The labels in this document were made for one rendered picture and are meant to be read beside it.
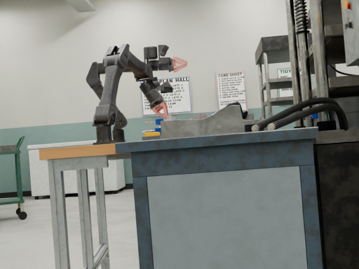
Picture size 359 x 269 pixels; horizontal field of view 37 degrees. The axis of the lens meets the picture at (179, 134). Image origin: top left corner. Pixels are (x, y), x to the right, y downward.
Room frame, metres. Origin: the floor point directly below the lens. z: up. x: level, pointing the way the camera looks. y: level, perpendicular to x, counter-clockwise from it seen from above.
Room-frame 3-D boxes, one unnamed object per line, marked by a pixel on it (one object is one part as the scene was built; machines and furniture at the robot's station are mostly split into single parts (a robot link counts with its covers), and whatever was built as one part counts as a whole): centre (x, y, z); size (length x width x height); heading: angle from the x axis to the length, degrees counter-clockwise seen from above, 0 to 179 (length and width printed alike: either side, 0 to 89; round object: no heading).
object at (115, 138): (2.81, 0.32, 0.84); 0.20 x 0.07 x 0.08; 1
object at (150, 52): (2.81, 0.14, 1.24); 0.12 x 0.09 x 0.12; 91
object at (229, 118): (2.57, -0.18, 0.87); 0.50 x 0.26 x 0.14; 83
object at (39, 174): (9.39, 1.83, 0.47); 1.52 x 0.77 x 0.94; 86
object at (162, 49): (2.81, 0.05, 1.25); 0.07 x 0.06 x 0.11; 1
